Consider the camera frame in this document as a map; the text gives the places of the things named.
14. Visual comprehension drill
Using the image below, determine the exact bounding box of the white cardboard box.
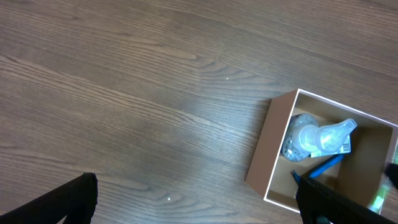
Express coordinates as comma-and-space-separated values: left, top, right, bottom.
245, 89, 397, 212

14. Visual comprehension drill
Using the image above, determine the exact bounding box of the green white soap box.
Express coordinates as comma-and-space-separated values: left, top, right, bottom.
309, 136, 351, 158

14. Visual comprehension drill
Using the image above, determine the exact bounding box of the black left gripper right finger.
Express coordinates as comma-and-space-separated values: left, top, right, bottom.
295, 177, 395, 224

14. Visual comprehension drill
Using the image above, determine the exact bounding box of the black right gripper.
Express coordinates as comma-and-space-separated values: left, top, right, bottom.
384, 163, 398, 189

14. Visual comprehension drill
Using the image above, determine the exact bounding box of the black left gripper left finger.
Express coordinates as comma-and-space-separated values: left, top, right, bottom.
1, 172, 98, 224

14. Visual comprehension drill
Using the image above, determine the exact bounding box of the clear pump bottle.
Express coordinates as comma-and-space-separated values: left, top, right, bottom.
280, 113, 358, 162

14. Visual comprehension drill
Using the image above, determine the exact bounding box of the blue disposable razor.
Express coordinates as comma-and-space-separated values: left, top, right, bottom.
291, 154, 344, 185

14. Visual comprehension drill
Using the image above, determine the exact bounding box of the green toothbrush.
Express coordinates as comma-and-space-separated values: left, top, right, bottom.
368, 140, 397, 214

